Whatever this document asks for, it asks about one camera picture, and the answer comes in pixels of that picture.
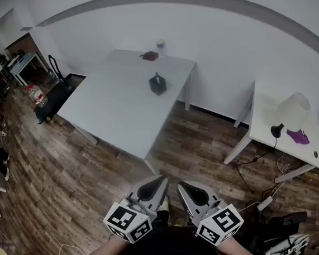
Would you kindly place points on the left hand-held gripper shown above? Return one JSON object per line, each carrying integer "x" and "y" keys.
{"x": 128, "y": 222}

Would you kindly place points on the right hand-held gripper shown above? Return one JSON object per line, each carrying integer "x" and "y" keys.
{"x": 220, "y": 225}

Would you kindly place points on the small black box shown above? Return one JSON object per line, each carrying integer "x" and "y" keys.
{"x": 158, "y": 86}

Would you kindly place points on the person's left forearm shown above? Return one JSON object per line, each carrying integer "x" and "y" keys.
{"x": 105, "y": 252}

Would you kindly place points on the person's left shoe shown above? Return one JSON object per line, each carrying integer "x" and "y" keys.
{"x": 165, "y": 206}

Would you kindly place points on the person's shoe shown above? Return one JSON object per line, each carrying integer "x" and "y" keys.
{"x": 180, "y": 221}
{"x": 165, "y": 206}

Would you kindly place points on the person's right shoe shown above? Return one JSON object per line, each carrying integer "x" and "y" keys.
{"x": 180, "y": 221}

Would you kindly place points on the person's black clothing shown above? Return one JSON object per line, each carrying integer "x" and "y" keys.
{"x": 170, "y": 248}

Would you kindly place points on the white power adapter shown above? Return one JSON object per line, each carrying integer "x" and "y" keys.
{"x": 264, "y": 203}

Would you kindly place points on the black bag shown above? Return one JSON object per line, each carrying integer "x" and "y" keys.
{"x": 285, "y": 223}

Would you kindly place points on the large white table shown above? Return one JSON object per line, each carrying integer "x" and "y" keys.
{"x": 114, "y": 105}

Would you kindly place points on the small white table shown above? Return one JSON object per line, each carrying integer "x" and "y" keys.
{"x": 263, "y": 125}

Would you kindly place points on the purple cloth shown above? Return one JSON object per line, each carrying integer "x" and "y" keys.
{"x": 298, "y": 136}

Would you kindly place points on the white table lamp black base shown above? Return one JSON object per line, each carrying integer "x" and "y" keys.
{"x": 293, "y": 109}

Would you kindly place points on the black platform trolley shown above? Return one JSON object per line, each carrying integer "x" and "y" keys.
{"x": 54, "y": 94}

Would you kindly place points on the brown pouch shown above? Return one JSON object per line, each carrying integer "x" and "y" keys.
{"x": 150, "y": 55}

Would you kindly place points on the clear water bottle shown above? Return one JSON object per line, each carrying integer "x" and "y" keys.
{"x": 161, "y": 47}

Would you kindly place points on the large clear water jug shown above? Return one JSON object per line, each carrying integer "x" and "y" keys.
{"x": 37, "y": 95}

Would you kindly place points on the blue grey desk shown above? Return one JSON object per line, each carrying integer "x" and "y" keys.
{"x": 22, "y": 64}

